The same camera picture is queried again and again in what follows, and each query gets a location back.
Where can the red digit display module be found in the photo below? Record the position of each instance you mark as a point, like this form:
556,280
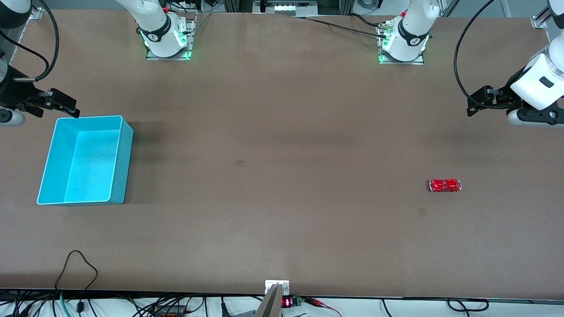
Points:
286,302

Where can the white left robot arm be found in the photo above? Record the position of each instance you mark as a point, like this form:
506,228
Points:
410,44

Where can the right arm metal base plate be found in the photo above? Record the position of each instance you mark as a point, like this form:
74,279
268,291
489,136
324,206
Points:
167,57

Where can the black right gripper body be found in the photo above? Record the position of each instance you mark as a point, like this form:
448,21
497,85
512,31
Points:
13,93

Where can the aluminium frame with light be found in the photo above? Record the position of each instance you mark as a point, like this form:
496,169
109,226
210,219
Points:
293,6

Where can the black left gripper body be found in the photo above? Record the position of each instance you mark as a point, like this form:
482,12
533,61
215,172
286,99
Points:
501,99

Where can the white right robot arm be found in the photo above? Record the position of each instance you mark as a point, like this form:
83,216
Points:
158,39

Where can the aluminium corner bracket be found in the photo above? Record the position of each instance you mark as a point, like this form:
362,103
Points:
37,13
539,22

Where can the white mounting bracket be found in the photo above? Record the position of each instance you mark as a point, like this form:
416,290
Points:
284,286

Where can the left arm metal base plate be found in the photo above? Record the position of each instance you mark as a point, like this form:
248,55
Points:
416,62

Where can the grey metal camera post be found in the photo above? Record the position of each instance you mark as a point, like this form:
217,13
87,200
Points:
269,304

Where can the blue plastic box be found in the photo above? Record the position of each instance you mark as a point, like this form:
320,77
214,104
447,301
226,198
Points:
88,176

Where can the red beetle toy car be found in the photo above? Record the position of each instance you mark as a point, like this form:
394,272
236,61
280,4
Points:
445,185

